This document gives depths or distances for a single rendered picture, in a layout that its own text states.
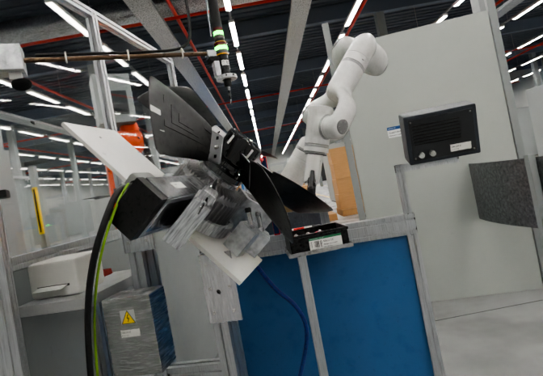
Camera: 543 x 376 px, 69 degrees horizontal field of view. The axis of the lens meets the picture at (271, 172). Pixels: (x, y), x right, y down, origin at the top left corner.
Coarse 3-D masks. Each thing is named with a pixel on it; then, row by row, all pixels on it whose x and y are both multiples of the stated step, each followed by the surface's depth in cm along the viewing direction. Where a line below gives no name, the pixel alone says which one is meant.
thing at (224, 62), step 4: (220, 56) 131; (224, 56) 131; (220, 60) 131; (224, 60) 131; (228, 60) 132; (220, 64) 131; (224, 64) 131; (228, 64) 131; (224, 68) 131; (228, 68) 131; (224, 72) 131; (228, 72) 131; (224, 80) 131; (228, 80) 131; (224, 84) 132; (228, 84) 131
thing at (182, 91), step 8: (176, 88) 135; (184, 88) 137; (144, 96) 125; (184, 96) 132; (192, 96) 134; (144, 104) 123; (192, 104) 130; (200, 104) 132; (200, 112) 129; (208, 112) 130; (208, 120) 127
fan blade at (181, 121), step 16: (160, 96) 98; (176, 96) 104; (176, 112) 101; (192, 112) 107; (176, 128) 99; (192, 128) 105; (208, 128) 111; (160, 144) 92; (176, 144) 98; (192, 144) 104; (208, 144) 111
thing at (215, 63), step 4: (208, 52) 129; (212, 52) 129; (208, 56) 129; (212, 56) 129; (216, 56) 129; (208, 60) 130; (212, 60) 129; (216, 60) 129; (208, 64) 132; (212, 64) 132; (216, 64) 130; (216, 68) 129; (220, 68) 130; (216, 72) 129; (220, 72) 130; (216, 76) 130; (220, 76) 129; (224, 76) 129; (228, 76) 129; (232, 76) 130; (236, 76) 131; (220, 80) 131; (232, 80) 134
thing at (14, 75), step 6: (12, 72) 106; (18, 72) 107; (12, 78) 106; (18, 78) 107; (24, 78) 107; (12, 84) 106; (18, 84) 106; (24, 84) 107; (30, 84) 108; (18, 90) 108; (24, 90) 108
